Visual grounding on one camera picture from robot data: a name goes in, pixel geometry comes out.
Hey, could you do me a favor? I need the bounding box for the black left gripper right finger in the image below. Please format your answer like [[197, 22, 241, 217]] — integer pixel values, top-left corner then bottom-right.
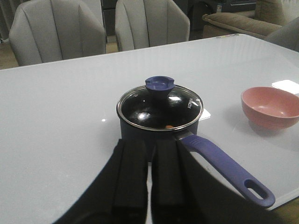
[[151, 140, 290, 224]]

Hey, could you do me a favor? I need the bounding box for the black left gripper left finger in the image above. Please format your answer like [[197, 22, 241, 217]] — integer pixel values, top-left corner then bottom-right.
[[55, 139, 148, 224]]

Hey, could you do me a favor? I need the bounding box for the glass lid with blue knob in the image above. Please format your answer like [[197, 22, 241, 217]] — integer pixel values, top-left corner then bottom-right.
[[116, 76, 204, 131]]

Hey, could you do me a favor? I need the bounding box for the pink bowl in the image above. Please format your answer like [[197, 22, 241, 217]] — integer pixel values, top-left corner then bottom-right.
[[241, 87, 299, 130]]

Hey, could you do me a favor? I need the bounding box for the dark blue saucepan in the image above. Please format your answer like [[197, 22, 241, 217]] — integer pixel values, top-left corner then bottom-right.
[[120, 118, 276, 208]]

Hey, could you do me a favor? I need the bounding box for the right beige chair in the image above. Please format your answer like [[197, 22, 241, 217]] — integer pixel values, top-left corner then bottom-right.
[[115, 0, 190, 51]]

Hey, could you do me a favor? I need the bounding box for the beige chair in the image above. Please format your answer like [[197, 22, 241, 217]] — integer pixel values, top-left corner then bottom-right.
[[115, 0, 190, 51], [9, 0, 106, 66]]

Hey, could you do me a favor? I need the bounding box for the left beige chair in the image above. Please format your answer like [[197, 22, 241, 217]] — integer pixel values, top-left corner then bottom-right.
[[9, 0, 106, 66]]

